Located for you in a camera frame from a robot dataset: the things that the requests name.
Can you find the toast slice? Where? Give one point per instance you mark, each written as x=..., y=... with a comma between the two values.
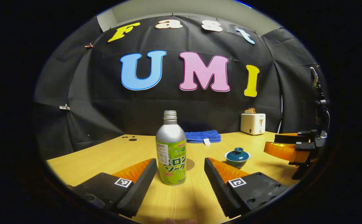
x=250, y=111

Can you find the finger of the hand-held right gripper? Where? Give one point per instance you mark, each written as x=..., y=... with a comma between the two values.
x=293, y=138
x=287, y=152

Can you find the round brown coaster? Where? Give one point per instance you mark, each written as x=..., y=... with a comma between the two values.
x=190, y=164

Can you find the blue folded towel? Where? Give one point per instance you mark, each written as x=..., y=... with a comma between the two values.
x=202, y=136

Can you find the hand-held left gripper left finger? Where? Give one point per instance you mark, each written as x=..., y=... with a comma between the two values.
x=140, y=189

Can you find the white metal clip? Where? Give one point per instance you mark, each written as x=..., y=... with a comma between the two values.
x=64, y=107

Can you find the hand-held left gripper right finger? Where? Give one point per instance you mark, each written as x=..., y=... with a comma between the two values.
x=218, y=189

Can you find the white teal teacup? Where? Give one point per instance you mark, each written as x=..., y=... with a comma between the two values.
x=237, y=164

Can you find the silver green label water bottle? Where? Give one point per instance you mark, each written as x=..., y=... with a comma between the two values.
x=170, y=137

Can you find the red cloth clip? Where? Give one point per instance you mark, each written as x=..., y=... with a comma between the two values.
x=88, y=46

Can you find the white toaster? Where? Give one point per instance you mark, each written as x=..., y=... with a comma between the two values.
x=252, y=124

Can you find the black backdrop cloth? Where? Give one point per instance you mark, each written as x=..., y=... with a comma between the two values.
x=106, y=109

